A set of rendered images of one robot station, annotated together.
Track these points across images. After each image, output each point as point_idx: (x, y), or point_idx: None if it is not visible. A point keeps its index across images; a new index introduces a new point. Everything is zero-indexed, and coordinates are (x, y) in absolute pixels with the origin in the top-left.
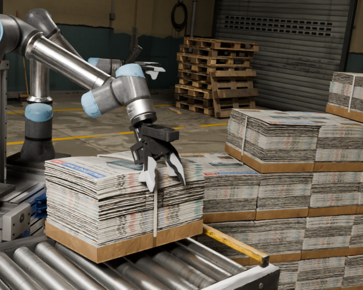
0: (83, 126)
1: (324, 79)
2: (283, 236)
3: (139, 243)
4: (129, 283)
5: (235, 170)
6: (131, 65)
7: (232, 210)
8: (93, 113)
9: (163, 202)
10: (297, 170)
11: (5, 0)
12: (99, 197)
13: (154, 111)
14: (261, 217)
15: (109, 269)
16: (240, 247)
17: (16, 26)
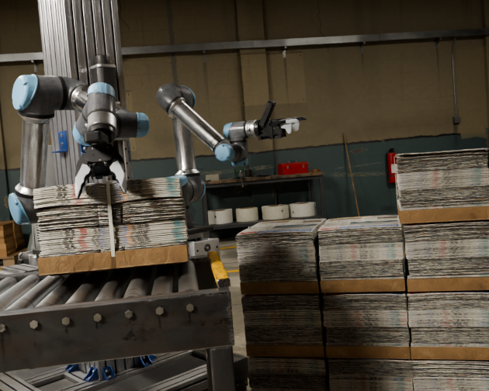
0: (404, 245)
1: None
2: (461, 320)
3: (91, 261)
4: (53, 294)
5: (372, 224)
6: (94, 84)
7: (368, 278)
8: (78, 139)
9: (123, 219)
10: (462, 217)
11: (330, 124)
12: (36, 206)
13: (105, 122)
14: (415, 288)
15: (61, 286)
16: (214, 274)
17: (60, 83)
